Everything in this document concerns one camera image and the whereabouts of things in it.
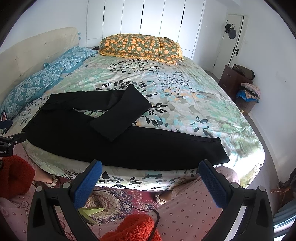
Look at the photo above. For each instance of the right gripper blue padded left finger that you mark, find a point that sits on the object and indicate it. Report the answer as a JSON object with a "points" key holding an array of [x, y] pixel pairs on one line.
{"points": [[43, 222]]}

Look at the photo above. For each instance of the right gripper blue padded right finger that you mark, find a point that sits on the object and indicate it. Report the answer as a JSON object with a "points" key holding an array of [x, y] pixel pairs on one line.
{"points": [[257, 221]]}

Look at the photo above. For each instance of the black pants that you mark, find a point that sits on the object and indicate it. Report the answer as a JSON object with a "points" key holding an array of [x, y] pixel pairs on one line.
{"points": [[99, 125]]}

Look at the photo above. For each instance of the green plastic stool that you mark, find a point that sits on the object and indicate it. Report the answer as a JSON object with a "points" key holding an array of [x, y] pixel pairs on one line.
{"points": [[87, 212]]}

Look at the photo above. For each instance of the red knit sleeve left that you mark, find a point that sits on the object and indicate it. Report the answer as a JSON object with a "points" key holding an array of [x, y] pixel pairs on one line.
{"points": [[16, 176]]}

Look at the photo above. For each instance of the red knit sleeve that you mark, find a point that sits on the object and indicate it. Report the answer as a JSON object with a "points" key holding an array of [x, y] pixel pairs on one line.
{"points": [[134, 227], [16, 176]]}

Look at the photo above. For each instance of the red patterned rug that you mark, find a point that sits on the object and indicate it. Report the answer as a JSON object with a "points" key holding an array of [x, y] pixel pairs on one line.
{"points": [[118, 203]]}

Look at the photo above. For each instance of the blue patterned pillow near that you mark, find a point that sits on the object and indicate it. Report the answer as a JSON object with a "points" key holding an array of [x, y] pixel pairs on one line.
{"points": [[30, 89]]}

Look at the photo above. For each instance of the blue patterned pillow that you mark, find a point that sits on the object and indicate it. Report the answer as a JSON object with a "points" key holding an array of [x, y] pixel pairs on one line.
{"points": [[71, 59], [30, 89]]}

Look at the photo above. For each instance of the red knit sleeve right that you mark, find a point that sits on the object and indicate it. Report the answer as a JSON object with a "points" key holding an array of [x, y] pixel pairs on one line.
{"points": [[134, 227]]}

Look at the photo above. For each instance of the cream padded headboard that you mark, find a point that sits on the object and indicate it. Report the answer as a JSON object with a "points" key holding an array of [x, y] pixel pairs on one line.
{"points": [[28, 56]]}

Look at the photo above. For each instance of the blue patterned pillow far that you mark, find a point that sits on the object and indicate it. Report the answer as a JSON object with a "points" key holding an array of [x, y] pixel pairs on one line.
{"points": [[71, 59]]}

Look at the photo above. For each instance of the laundry basket with clothes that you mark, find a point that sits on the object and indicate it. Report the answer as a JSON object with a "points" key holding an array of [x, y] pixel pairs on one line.
{"points": [[247, 96]]}

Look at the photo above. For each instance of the dark wooden dresser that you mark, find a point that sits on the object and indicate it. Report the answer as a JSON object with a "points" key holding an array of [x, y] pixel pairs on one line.
{"points": [[231, 81]]}

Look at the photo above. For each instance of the olive clothes on dresser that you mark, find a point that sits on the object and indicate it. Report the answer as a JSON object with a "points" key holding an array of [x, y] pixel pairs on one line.
{"points": [[247, 73]]}

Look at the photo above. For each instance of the orange floral folded quilt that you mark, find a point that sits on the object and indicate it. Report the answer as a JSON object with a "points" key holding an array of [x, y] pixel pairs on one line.
{"points": [[137, 46]]}

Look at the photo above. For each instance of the white door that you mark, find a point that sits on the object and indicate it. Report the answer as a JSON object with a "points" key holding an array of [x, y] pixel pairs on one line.
{"points": [[228, 47]]}

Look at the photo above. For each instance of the black hat on door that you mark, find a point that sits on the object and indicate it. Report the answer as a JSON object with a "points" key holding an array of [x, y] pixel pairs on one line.
{"points": [[230, 30]]}

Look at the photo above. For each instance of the white wardrobe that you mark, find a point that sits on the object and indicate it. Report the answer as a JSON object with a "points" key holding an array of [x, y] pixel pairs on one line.
{"points": [[177, 20]]}

